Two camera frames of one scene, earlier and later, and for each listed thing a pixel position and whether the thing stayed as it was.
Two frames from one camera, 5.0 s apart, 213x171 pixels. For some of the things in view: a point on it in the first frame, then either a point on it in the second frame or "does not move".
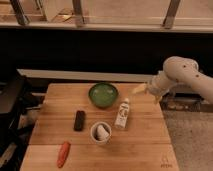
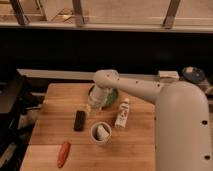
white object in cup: x=102 y=133 does not move
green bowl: x=103 y=95 does not move
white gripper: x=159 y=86 to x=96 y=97
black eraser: x=79 y=120 does not move
